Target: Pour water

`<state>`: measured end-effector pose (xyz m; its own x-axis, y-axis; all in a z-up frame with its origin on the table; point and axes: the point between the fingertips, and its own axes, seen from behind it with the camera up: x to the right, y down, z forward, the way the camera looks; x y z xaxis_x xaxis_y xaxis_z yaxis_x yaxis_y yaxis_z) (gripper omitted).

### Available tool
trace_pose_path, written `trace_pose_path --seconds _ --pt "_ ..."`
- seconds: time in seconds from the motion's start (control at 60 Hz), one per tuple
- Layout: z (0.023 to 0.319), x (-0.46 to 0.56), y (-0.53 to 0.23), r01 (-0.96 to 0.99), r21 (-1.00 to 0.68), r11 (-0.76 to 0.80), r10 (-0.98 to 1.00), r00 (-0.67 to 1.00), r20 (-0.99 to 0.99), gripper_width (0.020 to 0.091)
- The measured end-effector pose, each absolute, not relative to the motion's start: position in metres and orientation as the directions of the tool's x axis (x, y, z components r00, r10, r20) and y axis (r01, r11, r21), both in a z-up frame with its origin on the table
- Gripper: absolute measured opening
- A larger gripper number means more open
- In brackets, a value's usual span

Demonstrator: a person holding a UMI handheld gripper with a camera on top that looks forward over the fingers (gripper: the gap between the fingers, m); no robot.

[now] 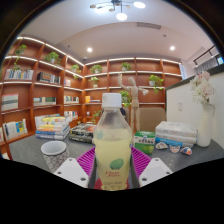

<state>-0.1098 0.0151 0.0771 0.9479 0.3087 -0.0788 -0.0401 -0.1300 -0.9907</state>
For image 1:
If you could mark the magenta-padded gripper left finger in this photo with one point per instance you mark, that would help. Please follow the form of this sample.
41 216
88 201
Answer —
70 171

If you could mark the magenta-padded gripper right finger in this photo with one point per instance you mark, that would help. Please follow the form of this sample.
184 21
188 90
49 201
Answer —
155 171

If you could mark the clear bottle with yellow drink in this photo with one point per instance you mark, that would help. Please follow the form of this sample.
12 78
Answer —
112 146

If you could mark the white cup with grey pattern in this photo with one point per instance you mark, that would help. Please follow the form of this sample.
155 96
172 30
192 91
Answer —
54 156

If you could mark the small flat badge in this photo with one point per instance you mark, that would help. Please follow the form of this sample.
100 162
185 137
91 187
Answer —
175 149
186 151
161 146

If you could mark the green and white box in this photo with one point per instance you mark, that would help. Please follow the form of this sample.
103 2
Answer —
144 142

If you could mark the colourful book stack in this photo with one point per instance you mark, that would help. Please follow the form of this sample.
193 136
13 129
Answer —
51 128

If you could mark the white jug vase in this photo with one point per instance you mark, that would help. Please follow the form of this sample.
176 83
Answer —
205 128

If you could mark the wooden artist mannequin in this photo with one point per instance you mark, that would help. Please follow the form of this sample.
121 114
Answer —
134 96

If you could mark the pale pink flower bouquet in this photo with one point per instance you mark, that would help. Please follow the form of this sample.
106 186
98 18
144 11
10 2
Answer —
201 88

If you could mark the wooden shelf unit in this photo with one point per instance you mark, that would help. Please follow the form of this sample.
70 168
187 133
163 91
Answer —
106 80

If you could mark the recessed ceiling spotlight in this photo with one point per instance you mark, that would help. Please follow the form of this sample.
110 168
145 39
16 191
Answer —
89 49
172 48

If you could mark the dark-framed window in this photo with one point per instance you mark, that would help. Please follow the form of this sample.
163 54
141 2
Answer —
220 60

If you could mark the ceiling air vent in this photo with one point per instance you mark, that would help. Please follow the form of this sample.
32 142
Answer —
148 25

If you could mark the ceiling lamp with round bulbs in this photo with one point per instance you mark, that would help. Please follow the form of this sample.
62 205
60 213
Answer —
120 8

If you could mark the black ceiling rail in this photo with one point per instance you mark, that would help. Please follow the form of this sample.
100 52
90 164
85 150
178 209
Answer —
205 55

